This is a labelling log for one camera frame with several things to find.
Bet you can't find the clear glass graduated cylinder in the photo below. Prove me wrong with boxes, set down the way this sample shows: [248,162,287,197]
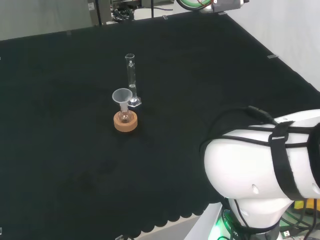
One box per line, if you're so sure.
[124,53,143,108]

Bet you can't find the black cable bundle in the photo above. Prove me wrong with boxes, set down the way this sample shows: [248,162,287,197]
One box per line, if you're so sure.
[109,6,136,24]

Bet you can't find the green cable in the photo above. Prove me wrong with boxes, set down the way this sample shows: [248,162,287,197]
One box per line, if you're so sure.
[176,0,216,12]

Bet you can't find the round cork ring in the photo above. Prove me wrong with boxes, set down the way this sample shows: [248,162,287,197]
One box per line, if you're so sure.
[113,111,139,133]

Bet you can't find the small round-bottom glass flask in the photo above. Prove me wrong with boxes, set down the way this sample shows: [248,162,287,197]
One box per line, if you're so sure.
[117,106,132,124]

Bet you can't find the black bench cloth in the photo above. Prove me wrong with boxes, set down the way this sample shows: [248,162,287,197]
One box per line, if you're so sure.
[0,11,320,238]

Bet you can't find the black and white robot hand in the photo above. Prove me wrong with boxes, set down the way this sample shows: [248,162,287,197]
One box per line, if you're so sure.
[201,0,251,13]

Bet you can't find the clear plastic funnel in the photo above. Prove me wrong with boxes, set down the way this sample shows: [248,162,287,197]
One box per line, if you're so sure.
[111,88,133,112]

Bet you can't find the black cable with plug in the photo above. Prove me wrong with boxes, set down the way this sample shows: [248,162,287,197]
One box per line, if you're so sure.
[206,105,278,145]

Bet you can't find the grey metal cabinet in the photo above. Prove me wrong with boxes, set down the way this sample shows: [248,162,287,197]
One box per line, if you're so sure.
[86,0,112,27]

